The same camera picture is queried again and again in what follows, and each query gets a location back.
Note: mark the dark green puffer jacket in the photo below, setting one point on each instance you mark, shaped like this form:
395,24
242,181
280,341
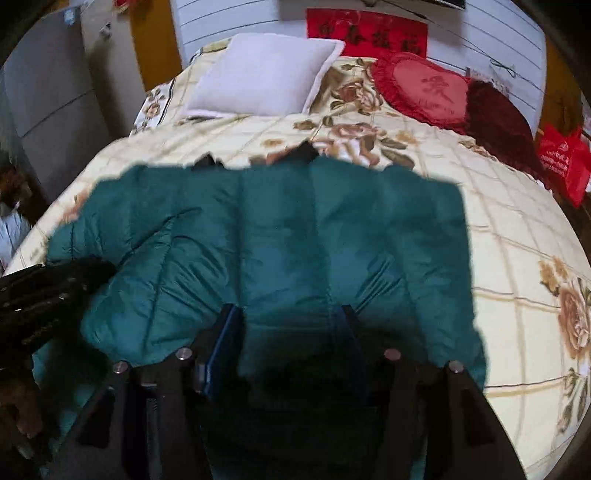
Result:
384,414

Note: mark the white square pillow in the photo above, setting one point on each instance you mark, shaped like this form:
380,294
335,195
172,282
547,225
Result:
264,74

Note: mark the dark red velvet cushion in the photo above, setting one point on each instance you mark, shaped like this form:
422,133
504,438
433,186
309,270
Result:
498,126

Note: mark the grey wardrobe cabinet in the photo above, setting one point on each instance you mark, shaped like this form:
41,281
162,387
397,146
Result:
52,101

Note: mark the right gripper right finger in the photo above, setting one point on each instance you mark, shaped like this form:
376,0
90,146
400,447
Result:
345,328

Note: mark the floral cream bedspread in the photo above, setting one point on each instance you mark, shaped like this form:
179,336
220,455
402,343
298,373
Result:
485,207

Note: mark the red heart-shaped cushion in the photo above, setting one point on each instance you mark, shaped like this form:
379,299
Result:
423,90

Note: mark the red plastic shopping bag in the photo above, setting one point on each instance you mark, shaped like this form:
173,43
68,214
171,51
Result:
566,162

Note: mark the white slatted headboard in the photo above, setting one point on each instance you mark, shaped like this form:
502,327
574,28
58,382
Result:
493,38

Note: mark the red paper banner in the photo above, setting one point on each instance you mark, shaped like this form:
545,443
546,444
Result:
368,34

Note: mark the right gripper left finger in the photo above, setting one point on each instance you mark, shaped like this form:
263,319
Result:
217,351

